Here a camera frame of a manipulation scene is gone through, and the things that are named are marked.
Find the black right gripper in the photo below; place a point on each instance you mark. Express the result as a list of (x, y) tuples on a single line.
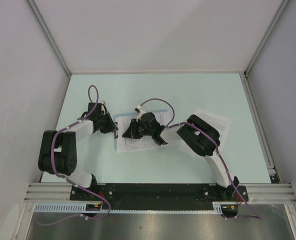
[(132, 132)]

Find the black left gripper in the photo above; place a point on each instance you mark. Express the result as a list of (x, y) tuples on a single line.
[(110, 129)]

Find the metal folder clip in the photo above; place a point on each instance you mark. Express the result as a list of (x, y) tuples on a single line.
[(115, 134)]

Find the table form paper sheet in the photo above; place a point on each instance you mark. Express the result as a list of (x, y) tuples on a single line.
[(128, 145)]

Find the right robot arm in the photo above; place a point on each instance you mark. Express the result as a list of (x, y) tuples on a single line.
[(202, 138)]

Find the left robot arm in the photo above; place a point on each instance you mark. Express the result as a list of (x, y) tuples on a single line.
[(58, 151)]

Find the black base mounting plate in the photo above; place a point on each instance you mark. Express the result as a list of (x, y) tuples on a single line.
[(162, 194)]

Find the lower text paper sheet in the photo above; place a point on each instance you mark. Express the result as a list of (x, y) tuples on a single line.
[(220, 123)]

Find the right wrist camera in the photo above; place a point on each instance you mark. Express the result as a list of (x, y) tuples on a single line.
[(140, 112)]

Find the left aluminium frame post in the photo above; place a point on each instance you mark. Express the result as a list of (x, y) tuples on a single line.
[(34, 9)]

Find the aluminium frame post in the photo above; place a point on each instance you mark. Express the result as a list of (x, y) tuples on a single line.
[(284, 4), (34, 9)]

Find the slotted cable duct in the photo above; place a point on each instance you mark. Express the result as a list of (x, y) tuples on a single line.
[(92, 208)]

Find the right aluminium frame post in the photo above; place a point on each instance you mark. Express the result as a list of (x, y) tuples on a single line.
[(284, 4)]

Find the aluminium front frame rail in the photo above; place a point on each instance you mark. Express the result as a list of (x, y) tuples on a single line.
[(258, 193)]

